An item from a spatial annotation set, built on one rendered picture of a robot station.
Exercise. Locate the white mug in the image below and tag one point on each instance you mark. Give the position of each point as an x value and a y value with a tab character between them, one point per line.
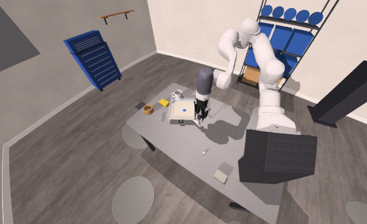
178	94

